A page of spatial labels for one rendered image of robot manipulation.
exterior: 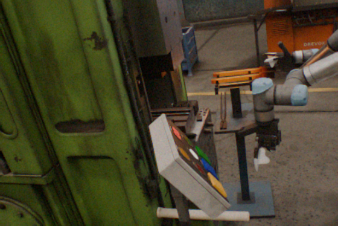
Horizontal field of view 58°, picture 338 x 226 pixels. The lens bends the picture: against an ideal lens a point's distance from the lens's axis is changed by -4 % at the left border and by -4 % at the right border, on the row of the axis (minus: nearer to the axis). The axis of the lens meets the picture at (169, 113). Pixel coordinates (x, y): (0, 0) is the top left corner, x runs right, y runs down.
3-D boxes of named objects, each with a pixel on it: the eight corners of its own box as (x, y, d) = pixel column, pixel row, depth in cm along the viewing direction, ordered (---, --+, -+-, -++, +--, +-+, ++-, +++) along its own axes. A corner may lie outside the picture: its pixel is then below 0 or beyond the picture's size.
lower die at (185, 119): (195, 118, 181) (192, 105, 177) (186, 136, 164) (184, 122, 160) (128, 121, 194) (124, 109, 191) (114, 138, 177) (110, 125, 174)
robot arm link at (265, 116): (250, 111, 117) (258, 102, 123) (251, 122, 119) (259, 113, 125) (270, 113, 113) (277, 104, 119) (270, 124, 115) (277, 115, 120)
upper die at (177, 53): (184, 58, 166) (181, 40, 162) (174, 71, 149) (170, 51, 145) (113, 66, 180) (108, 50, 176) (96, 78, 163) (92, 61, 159)
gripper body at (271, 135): (275, 152, 119) (273, 124, 114) (254, 148, 124) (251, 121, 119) (281, 142, 124) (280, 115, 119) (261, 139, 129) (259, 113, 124)
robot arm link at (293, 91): (309, 77, 112) (278, 77, 117) (305, 89, 103) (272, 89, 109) (309, 97, 115) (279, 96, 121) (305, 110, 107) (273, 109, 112)
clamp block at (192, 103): (199, 109, 191) (197, 99, 188) (196, 115, 184) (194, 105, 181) (180, 110, 195) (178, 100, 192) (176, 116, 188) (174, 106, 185)
